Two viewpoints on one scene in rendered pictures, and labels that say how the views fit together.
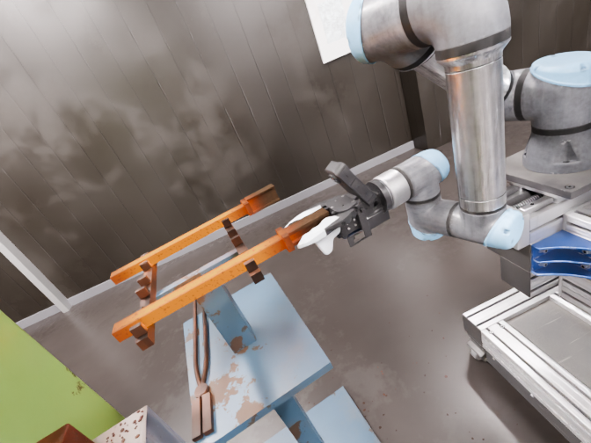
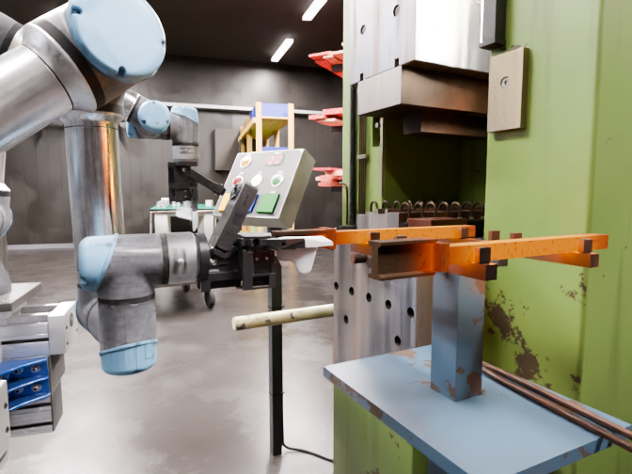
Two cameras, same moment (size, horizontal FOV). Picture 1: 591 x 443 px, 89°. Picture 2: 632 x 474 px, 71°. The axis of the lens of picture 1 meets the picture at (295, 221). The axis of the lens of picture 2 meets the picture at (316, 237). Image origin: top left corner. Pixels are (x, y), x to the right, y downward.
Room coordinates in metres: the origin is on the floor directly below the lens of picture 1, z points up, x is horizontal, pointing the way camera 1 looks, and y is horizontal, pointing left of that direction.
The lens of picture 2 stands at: (1.23, -0.17, 1.04)
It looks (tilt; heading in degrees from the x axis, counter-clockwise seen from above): 6 degrees down; 166
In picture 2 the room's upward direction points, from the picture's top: straight up
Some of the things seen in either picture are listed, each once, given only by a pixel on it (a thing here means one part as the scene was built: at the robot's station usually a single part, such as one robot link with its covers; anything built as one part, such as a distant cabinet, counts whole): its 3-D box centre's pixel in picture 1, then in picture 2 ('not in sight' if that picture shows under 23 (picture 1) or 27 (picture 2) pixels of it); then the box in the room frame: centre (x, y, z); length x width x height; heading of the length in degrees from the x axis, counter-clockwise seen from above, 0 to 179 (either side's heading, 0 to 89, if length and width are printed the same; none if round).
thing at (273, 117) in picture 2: not in sight; (262, 181); (-6.74, 0.82, 1.23); 2.66 x 0.75 x 2.45; 4
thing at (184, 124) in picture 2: not in sight; (183, 127); (-0.13, -0.22, 1.23); 0.09 x 0.08 x 0.11; 102
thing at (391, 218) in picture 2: not in sight; (433, 221); (0.01, 0.50, 0.96); 0.42 x 0.20 x 0.09; 104
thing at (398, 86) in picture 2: not in sight; (435, 100); (0.01, 0.50, 1.32); 0.42 x 0.20 x 0.10; 104
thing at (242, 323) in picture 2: not in sight; (294, 315); (-0.25, 0.12, 0.62); 0.44 x 0.05 x 0.05; 104
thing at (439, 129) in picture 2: not in sight; (451, 126); (0.02, 0.54, 1.24); 0.30 x 0.07 x 0.06; 104
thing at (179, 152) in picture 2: not in sight; (185, 154); (-0.13, -0.22, 1.15); 0.08 x 0.08 x 0.05
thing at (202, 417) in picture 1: (200, 330); (559, 404); (0.67, 0.36, 0.71); 0.60 x 0.04 x 0.01; 8
